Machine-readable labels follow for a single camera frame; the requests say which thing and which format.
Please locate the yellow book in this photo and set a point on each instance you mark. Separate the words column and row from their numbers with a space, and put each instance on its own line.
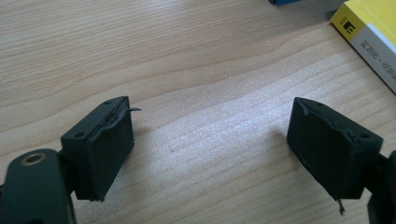
column 367, row 18

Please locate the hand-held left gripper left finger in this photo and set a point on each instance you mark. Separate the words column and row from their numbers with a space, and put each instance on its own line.
column 99, row 149

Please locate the blue file rack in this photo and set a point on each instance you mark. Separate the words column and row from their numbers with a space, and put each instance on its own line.
column 281, row 2

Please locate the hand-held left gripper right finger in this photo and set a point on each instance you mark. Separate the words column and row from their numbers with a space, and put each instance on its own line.
column 330, row 149

